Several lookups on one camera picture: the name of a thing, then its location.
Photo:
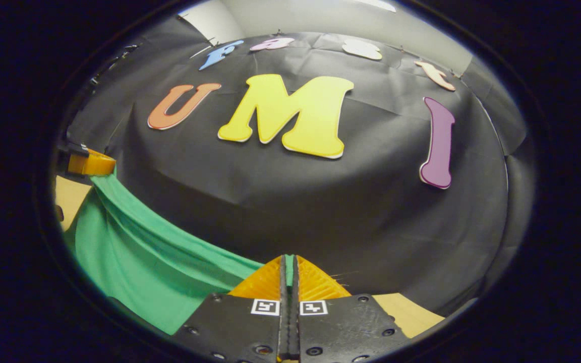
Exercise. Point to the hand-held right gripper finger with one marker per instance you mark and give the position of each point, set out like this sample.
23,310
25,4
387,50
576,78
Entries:
284,302
295,302

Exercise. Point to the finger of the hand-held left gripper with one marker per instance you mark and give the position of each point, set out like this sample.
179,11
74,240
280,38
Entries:
94,164

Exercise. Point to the green T-shirt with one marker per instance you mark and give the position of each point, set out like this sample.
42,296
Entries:
134,252

